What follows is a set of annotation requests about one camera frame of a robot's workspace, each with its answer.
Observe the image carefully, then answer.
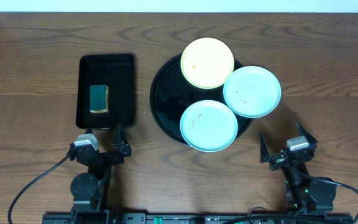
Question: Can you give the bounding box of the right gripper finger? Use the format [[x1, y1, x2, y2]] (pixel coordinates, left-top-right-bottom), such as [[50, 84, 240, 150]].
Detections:
[[259, 133, 270, 162], [296, 122, 318, 144]]

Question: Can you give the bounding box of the yellow green sponge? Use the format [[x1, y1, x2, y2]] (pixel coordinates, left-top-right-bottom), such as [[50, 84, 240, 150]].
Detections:
[[89, 85, 109, 113]]

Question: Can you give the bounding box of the light green plate front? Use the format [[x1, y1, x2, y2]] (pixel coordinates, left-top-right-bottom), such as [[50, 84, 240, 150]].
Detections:
[[180, 100, 238, 152]]

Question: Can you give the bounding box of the light green plate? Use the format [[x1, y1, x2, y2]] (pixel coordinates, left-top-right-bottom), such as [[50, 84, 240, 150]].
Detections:
[[223, 66, 282, 118], [180, 100, 238, 152]]

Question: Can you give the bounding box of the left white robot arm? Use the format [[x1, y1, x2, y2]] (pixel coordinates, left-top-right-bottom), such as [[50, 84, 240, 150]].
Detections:
[[67, 124, 132, 223]]

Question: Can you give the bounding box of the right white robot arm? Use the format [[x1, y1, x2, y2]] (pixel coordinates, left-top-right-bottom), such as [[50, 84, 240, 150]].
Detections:
[[259, 123, 337, 215]]

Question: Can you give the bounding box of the black rectangular tray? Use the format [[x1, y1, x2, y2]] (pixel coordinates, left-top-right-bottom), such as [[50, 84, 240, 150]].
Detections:
[[75, 54, 136, 129]]

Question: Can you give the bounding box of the yellow plate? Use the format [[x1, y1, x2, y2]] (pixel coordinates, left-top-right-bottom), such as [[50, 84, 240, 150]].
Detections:
[[180, 37, 234, 89]]

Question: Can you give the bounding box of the left black cable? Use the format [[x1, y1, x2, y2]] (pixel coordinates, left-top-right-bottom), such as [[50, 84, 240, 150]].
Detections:
[[7, 154, 71, 224]]

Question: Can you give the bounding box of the black cable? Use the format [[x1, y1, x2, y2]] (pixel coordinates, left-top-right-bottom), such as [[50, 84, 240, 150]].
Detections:
[[222, 179, 358, 224], [7, 154, 71, 224]]

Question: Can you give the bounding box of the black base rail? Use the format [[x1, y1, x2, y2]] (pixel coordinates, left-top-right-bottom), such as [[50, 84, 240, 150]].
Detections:
[[41, 212, 354, 224]]

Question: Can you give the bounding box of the right black cable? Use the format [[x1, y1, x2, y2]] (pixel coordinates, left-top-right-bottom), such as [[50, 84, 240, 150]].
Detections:
[[222, 179, 358, 224]]

